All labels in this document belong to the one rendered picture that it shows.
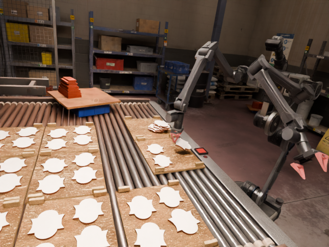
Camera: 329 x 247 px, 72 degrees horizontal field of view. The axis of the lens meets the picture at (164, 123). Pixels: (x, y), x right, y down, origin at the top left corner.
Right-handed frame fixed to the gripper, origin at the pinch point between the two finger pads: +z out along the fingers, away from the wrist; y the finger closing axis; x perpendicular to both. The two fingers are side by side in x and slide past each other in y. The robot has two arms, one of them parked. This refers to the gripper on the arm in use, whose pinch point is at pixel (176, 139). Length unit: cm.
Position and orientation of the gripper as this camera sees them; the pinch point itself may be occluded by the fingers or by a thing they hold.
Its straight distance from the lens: 157.0
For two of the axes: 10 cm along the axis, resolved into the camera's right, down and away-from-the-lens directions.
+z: -1.2, 9.1, 3.9
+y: -3.1, 3.4, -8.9
